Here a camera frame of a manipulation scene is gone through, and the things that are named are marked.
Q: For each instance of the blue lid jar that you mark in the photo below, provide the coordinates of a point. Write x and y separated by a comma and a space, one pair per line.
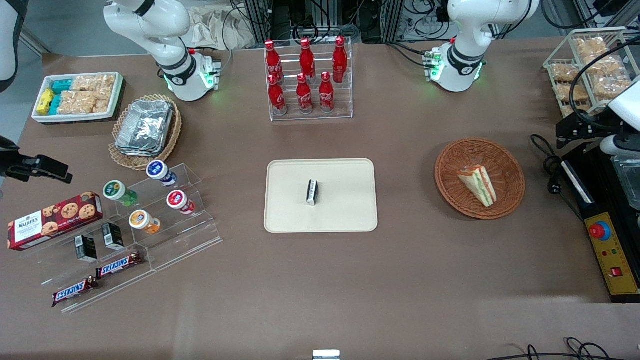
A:
157, 170

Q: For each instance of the red cola bottle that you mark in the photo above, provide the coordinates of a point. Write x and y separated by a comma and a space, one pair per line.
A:
303, 97
306, 57
272, 60
277, 97
340, 57
326, 95

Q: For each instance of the small black box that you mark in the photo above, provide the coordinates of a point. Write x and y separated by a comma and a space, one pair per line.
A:
86, 249
113, 236

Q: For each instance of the brown wicker basket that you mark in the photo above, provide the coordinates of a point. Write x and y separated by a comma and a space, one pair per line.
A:
507, 170

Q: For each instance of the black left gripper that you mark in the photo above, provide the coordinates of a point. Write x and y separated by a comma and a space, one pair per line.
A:
596, 124

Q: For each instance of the beige plastic tray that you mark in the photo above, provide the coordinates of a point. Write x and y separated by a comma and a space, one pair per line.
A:
345, 200

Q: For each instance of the orange lid jar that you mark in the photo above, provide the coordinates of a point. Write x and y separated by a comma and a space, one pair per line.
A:
140, 219

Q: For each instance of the small white edge object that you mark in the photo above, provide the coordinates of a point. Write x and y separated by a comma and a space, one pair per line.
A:
326, 355

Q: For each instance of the clear plastic container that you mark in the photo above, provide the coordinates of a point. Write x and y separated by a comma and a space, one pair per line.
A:
627, 182

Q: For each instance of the clear acrylic tiered stand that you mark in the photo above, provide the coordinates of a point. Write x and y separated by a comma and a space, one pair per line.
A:
185, 235

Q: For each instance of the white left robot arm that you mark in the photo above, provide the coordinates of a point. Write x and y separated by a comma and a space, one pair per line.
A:
465, 30

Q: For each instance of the red lid jar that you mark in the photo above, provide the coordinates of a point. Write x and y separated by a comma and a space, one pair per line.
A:
176, 199

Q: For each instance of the teal snack packet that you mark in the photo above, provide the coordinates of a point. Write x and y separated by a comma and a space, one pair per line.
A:
55, 105
61, 86

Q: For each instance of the white rectangular snack tray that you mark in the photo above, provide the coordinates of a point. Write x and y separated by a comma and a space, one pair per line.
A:
117, 95

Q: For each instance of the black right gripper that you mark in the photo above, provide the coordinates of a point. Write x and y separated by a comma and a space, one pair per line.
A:
11, 163

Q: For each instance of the Snickers chocolate bar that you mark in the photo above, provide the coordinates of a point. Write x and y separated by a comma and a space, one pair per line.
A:
75, 291
119, 265

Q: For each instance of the silver foil container stack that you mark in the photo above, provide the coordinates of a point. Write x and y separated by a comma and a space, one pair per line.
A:
145, 127

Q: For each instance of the light woven wicker basket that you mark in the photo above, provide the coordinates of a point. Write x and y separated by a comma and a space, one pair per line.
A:
172, 135

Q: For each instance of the yellow control panel box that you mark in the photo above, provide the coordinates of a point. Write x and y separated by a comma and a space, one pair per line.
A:
615, 255

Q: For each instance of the red emergency stop button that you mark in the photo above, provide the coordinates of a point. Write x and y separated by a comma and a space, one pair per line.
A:
600, 231

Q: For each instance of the clear acrylic bottle rack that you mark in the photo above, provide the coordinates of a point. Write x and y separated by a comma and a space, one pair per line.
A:
345, 100

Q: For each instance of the red Walkers cookie box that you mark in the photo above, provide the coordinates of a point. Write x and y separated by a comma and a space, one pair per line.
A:
50, 222

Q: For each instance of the black appliance base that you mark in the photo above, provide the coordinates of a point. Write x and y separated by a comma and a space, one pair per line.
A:
597, 175

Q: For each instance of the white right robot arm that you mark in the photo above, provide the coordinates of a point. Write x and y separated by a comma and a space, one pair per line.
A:
170, 30

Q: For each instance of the small black white packet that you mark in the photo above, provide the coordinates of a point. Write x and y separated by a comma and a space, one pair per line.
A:
312, 192

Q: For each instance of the triangular sandwich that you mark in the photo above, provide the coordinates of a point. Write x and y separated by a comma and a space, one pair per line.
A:
479, 184

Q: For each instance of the green lid jar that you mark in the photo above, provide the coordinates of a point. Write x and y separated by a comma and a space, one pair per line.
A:
115, 190

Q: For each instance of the clear rice cracker pack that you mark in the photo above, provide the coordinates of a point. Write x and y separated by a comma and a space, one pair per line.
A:
76, 102
101, 106
105, 86
84, 83

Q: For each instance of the grey base connector block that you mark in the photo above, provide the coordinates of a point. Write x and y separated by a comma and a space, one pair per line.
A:
434, 65
212, 70

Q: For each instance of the crumpled beige cloth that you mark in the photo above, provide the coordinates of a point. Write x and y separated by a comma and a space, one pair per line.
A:
210, 30

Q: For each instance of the yellow snack packet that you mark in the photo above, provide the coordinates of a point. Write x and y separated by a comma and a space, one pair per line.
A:
45, 101

